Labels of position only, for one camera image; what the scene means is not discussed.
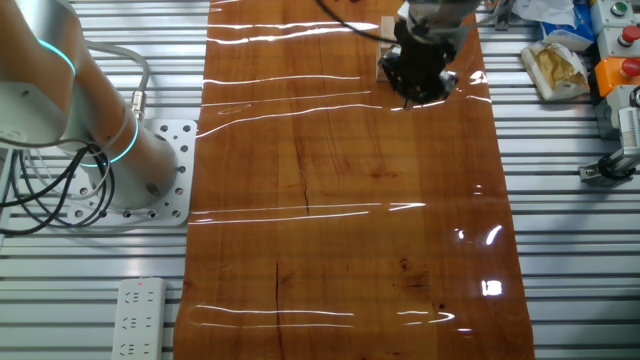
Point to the aluminium stand with black clamp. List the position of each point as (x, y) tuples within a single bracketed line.
[(590, 172)]

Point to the grey box with green button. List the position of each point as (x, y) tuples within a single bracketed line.
[(602, 20)]

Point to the wood-grain glossy mat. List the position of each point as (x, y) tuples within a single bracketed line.
[(325, 165)]

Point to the grey device box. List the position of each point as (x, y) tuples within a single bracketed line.
[(607, 112)]

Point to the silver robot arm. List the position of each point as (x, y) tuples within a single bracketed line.
[(50, 75)]

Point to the white crumpled paper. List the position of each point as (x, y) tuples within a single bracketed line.
[(545, 10)]

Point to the white ribbed housing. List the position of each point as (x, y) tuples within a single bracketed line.
[(629, 127)]

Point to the metal corner bracket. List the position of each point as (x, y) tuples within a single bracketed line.
[(501, 19)]

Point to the orange box with red button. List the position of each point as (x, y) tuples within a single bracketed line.
[(607, 75)]

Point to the white bag with golden content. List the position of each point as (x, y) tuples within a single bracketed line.
[(555, 70)]

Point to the wooden Jenga block stack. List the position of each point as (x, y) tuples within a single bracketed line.
[(382, 72)]

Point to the grey box with red button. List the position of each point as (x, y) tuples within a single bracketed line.
[(610, 45)]

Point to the white power strip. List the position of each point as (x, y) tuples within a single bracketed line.
[(139, 320)]

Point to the blue tissue pack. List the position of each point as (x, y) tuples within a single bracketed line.
[(575, 37)]

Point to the silver perforated mounting plate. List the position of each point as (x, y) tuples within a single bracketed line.
[(175, 200)]

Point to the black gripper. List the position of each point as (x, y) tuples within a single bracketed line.
[(422, 52)]

